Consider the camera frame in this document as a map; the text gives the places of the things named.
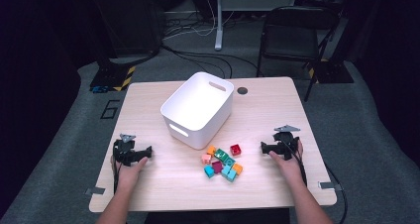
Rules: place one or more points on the person's left hand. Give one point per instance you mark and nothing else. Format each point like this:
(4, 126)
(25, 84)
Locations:
(128, 176)

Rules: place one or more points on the black yellow striped stand base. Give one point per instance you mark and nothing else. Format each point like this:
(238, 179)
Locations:
(109, 77)

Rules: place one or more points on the green toy block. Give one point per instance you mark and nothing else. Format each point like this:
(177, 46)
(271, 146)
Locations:
(230, 160)
(220, 154)

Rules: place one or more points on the magenta toy block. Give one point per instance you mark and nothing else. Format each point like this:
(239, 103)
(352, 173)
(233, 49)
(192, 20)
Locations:
(217, 167)

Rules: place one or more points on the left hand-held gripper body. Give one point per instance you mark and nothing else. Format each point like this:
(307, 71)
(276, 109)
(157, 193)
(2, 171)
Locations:
(124, 151)

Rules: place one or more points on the dark table grommet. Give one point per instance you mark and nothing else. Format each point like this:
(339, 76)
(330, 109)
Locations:
(242, 90)

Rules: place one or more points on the white desk frame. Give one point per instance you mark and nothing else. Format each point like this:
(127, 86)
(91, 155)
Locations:
(218, 19)

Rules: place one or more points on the black panel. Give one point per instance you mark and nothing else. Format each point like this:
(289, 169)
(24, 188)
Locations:
(132, 19)

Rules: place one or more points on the small orange toy block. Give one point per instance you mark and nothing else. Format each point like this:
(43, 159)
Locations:
(211, 150)

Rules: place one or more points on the grey tape strip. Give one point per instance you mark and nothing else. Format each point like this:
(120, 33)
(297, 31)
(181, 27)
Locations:
(95, 191)
(328, 185)

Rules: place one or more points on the black folding chair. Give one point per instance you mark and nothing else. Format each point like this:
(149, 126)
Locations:
(290, 42)

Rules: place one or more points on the light teal toy block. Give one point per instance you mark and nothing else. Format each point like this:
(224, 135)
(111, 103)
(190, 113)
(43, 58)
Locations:
(226, 171)

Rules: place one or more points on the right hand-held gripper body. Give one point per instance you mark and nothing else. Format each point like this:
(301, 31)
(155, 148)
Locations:
(285, 144)

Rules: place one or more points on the person's right hand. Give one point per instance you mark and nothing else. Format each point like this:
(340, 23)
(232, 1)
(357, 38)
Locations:
(289, 169)

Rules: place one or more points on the pink toy block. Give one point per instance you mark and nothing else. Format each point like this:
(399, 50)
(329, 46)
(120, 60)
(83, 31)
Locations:
(206, 159)

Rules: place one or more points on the red toy block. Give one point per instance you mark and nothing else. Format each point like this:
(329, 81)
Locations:
(235, 149)

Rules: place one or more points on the white plastic bin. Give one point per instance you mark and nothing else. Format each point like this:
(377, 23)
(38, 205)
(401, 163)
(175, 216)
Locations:
(198, 101)

